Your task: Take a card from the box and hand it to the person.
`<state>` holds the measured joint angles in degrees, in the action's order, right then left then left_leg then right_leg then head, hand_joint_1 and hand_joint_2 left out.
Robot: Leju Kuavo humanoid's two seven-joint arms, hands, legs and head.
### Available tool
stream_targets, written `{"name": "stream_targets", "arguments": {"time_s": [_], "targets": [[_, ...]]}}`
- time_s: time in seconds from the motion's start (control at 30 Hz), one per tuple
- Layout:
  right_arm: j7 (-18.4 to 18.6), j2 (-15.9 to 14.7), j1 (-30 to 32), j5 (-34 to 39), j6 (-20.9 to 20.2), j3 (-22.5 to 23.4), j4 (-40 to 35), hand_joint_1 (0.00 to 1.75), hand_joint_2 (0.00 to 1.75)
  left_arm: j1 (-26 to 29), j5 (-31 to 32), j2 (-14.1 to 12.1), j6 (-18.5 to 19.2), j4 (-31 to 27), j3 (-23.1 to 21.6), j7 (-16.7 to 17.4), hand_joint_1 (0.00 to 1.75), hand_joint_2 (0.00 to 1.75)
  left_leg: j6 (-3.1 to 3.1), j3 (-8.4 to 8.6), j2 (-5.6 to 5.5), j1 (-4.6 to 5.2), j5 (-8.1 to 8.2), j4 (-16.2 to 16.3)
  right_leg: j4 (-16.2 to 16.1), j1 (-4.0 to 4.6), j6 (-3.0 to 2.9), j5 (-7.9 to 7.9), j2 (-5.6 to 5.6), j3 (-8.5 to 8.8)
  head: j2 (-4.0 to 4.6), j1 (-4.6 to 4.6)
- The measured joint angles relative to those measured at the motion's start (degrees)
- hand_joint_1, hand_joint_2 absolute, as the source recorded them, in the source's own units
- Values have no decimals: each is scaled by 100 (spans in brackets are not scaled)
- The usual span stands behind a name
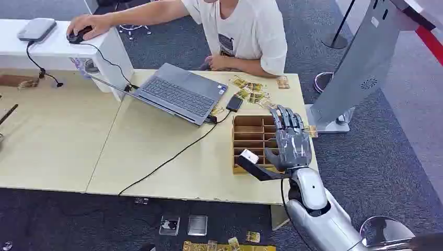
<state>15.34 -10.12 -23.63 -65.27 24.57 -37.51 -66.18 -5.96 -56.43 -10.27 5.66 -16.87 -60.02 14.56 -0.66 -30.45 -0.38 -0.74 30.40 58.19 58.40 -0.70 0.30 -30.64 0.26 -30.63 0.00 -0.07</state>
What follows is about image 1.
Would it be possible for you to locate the black cable with plug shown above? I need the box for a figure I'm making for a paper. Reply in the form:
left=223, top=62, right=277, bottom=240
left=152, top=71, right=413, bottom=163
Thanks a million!
left=26, top=40, right=64, bottom=88

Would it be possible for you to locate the person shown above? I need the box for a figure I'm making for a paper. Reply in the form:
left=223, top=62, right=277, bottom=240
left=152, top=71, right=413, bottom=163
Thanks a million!
left=66, top=0, right=288, bottom=79

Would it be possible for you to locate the black computer mouse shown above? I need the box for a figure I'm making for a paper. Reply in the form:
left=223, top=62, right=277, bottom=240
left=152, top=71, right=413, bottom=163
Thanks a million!
left=67, top=26, right=94, bottom=44

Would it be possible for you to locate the brown flat board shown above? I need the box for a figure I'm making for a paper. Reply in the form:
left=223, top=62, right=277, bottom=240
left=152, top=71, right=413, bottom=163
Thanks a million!
left=0, top=74, right=39, bottom=91

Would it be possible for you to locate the dark thin stick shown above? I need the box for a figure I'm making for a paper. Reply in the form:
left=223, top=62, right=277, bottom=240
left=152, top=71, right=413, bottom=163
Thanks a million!
left=0, top=103, right=19, bottom=126

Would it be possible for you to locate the red barrier belt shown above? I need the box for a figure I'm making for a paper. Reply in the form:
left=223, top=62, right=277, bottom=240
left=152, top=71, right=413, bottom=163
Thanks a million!
left=414, top=25, right=443, bottom=67

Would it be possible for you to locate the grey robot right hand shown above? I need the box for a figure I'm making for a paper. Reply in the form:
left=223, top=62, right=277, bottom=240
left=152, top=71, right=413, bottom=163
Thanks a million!
left=264, top=105, right=313, bottom=173

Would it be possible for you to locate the white cabinet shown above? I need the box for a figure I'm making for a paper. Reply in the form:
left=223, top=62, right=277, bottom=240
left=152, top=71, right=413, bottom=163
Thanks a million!
left=0, top=18, right=135, bottom=102

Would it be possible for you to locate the black stanchion pole with base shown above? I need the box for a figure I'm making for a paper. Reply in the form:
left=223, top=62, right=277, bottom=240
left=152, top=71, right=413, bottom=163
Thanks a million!
left=321, top=0, right=357, bottom=50

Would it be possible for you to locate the black phone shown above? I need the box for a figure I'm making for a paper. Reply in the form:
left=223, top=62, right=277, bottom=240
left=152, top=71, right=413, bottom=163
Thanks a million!
left=226, top=95, right=244, bottom=113

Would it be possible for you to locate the chrome stanchion base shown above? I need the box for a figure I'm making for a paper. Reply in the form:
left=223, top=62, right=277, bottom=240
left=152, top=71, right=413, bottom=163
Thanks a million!
left=313, top=72, right=335, bottom=94

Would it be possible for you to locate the grey kiosk stand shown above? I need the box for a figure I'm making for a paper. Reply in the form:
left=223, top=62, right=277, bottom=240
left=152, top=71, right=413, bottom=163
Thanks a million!
left=305, top=0, right=437, bottom=134

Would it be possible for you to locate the grey mini computer box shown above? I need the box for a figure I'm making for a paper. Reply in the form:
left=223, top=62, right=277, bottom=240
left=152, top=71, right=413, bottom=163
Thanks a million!
left=17, top=17, right=57, bottom=43

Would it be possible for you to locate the person's right hand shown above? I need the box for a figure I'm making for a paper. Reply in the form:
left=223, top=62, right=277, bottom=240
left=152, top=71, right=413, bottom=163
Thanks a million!
left=66, top=14, right=112, bottom=41

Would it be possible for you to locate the large chrome round base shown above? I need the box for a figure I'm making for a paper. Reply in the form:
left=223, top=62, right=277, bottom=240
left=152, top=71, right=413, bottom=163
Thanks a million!
left=359, top=215, right=416, bottom=249

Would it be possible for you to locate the person's left hand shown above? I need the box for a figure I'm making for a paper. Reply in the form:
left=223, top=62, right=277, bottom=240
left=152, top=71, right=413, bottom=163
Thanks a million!
left=207, top=54, right=237, bottom=72

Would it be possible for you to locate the long black cable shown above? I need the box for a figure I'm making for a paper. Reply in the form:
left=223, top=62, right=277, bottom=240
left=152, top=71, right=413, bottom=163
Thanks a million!
left=118, top=110, right=233, bottom=197

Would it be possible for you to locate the black mouse cable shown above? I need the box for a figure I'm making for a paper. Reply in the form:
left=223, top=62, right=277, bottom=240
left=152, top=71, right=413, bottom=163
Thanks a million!
left=78, top=41, right=139, bottom=93

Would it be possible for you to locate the wooden compartment card box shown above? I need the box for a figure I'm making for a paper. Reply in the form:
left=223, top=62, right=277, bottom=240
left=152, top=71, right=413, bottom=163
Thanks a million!
left=232, top=115, right=288, bottom=175

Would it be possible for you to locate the grey laptop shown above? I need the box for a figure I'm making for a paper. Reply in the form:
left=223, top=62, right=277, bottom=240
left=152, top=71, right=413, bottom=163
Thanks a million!
left=82, top=62, right=229, bottom=127

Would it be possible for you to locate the person's hand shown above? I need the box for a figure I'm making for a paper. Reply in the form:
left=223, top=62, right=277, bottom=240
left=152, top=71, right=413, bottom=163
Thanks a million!
left=66, top=14, right=112, bottom=41
left=207, top=54, right=237, bottom=72

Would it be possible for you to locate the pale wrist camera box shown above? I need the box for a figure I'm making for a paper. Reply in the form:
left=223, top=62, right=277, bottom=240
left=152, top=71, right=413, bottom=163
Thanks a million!
left=239, top=149, right=260, bottom=166

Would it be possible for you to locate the chrome chair base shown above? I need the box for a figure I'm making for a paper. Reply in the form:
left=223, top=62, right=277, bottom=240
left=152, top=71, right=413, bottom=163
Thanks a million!
left=116, top=23, right=153, bottom=41

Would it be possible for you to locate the clear card case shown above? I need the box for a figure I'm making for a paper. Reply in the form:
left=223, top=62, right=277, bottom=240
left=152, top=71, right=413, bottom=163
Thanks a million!
left=158, top=215, right=181, bottom=237

